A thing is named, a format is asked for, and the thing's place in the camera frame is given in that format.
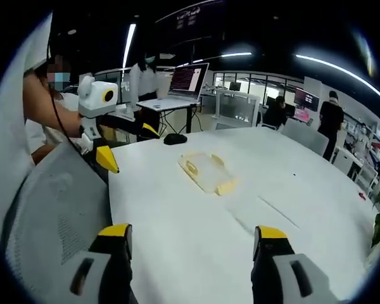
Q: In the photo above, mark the white mesh office chair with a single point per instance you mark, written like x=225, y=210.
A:
x=60, y=202

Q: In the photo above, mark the open silver laptop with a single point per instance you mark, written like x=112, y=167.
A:
x=187, y=82

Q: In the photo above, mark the white standing desk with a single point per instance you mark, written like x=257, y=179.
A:
x=177, y=109

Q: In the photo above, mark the small red object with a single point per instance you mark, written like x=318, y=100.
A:
x=362, y=195

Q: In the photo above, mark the small black pouch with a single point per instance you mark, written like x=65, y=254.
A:
x=174, y=139

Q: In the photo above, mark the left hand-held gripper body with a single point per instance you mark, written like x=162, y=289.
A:
x=92, y=98

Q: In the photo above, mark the white side desk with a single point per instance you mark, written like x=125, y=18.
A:
x=354, y=164

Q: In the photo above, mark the dark computer monitor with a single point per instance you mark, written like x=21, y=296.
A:
x=306, y=99

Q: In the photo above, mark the person's white shirt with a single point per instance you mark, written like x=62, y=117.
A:
x=12, y=126

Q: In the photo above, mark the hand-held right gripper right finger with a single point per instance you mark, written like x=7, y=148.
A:
x=269, y=256

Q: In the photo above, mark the long ceiling light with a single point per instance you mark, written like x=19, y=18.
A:
x=237, y=54
x=130, y=44
x=342, y=70

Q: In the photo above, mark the cream plastic buckle part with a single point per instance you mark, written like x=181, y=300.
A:
x=218, y=159
x=191, y=168

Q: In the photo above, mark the white desk partition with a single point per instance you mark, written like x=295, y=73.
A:
x=237, y=107

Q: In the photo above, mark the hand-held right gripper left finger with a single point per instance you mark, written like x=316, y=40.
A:
x=114, y=253

